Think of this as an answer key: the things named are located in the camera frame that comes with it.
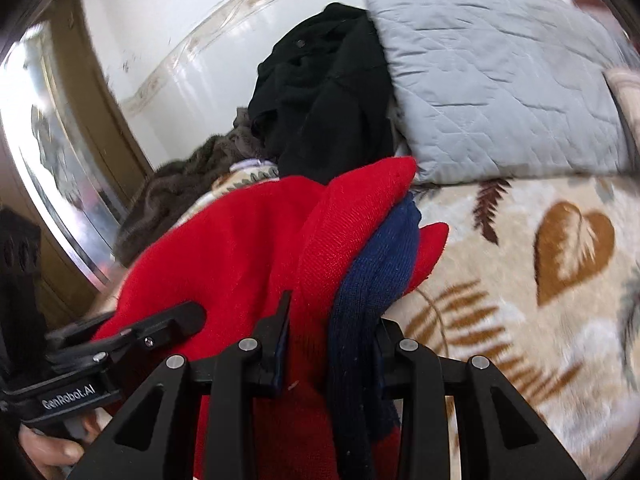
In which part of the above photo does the leaf-print blanket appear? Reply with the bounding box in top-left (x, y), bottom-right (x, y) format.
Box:
top-left (170, 165), bottom-right (640, 466)

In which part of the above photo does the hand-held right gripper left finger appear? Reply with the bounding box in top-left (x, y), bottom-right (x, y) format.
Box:
top-left (65, 290), bottom-right (293, 480)

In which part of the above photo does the pale lilac cloth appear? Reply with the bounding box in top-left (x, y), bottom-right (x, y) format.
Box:
top-left (229, 159), bottom-right (279, 175)

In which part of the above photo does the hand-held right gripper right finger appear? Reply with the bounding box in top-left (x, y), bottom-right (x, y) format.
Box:
top-left (372, 317), bottom-right (588, 480)

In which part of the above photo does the black garment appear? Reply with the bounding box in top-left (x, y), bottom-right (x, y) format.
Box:
top-left (247, 2), bottom-right (396, 186)

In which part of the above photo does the red and blue sweater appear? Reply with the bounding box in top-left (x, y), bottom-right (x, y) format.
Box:
top-left (92, 156), bottom-right (451, 480)

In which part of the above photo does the shiny glass door panel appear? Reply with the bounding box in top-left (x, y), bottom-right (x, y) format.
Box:
top-left (0, 20), bottom-right (126, 286)

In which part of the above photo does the brown fuzzy blanket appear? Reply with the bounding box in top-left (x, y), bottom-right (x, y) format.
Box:
top-left (114, 105), bottom-right (281, 268)

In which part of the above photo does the beige striped pillow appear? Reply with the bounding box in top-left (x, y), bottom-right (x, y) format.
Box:
top-left (602, 67), bottom-right (640, 161)

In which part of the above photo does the grey quilted pillow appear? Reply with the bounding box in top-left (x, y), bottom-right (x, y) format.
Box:
top-left (365, 0), bottom-right (633, 186)

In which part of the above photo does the wooden door frame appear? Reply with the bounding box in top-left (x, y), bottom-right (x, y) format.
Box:
top-left (47, 0), bottom-right (157, 311)

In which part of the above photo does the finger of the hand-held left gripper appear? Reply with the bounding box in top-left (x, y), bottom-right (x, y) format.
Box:
top-left (95, 302), bottom-right (208, 366)
top-left (47, 311), bottom-right (117, 356)

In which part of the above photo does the person's left hand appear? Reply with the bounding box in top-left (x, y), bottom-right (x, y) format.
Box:
top-left (20, 400), bottom-right (107, 479)

